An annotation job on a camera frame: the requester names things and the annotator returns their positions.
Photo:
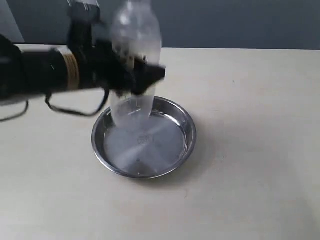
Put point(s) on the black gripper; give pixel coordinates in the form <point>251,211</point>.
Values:
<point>99,67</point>

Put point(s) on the clear plastic shaker bottle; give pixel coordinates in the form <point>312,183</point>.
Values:
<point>135,32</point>

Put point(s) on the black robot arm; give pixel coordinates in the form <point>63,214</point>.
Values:
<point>33,73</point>

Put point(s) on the round stainless steel plate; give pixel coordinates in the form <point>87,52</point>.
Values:
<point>163,144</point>

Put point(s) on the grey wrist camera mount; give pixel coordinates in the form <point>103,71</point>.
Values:
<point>85,11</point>

